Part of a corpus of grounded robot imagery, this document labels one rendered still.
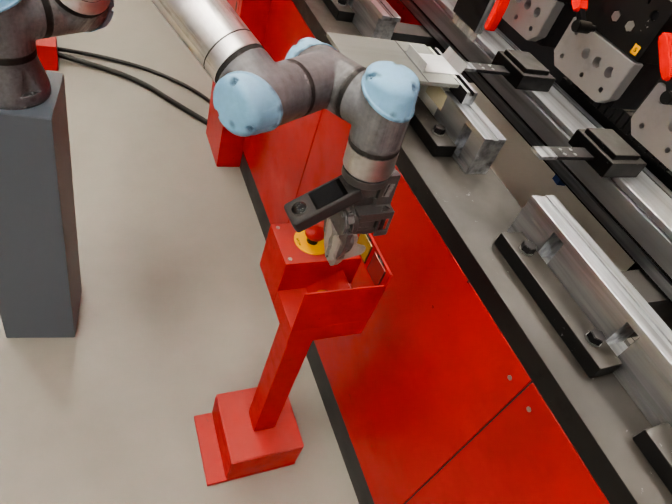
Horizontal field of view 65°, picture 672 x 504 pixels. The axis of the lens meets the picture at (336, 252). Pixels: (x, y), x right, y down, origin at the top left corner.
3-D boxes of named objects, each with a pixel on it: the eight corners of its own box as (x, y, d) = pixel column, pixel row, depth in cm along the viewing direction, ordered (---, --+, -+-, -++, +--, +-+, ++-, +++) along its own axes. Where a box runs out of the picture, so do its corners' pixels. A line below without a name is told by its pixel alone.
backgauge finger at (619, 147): (515, 141, 110) (528, 120, 107) (601, 143, 121) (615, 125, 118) (548, 178, 103) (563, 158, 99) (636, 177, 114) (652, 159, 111)
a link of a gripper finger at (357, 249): (361, 273, 93) (374, 237, 86) (330, 278, 90) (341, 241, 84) (355, 260, 94) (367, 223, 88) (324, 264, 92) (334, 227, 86)
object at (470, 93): (422, 57, 130) (427, 46, 128) (432, 59, 131) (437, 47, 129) (461, 104, 118) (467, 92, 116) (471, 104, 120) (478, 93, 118)
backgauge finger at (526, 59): (443, 58, 130) (451, 39, 126) (522, 67, 141) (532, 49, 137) (466, 85, 123) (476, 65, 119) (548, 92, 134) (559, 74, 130)
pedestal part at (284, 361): (248, 411, 145) (291, 288, 108) (269, 407, 148) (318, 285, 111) (253, 432, 142) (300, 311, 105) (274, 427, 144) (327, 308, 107)
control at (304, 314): (259, 264, 110) (276, 200, 98) (328, 259, 117) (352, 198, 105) (286, 344, 99) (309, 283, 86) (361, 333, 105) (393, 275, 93)
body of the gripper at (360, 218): (385, 239, 86) (407, 182, 78) (337, 245, 83) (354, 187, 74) (368, 207, 91) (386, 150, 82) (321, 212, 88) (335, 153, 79)
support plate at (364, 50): (325, 36, 118) (327, 31, 117) (423, 48, 129) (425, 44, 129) (354, 79, 107) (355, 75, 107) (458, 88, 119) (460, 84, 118)
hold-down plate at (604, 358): (493, 243, 102) (500, 232, 100) (514, 241, 104) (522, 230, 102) (589, 379, 84) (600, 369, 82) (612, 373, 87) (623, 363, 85)
